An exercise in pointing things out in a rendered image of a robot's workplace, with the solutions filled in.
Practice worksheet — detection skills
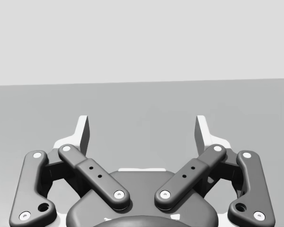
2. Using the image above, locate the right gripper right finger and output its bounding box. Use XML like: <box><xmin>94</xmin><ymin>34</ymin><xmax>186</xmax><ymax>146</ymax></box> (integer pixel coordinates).
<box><xmin>154</xmin><ymin>115</ymin><xmax>276</xmax><ymax>227</ymax></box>

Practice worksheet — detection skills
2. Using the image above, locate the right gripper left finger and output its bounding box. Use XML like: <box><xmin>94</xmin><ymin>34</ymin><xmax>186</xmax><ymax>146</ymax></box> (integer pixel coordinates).
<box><xmin>9</xmin><ymin>115</ymin><xmax>131</xmax><ymax>227</ymax></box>

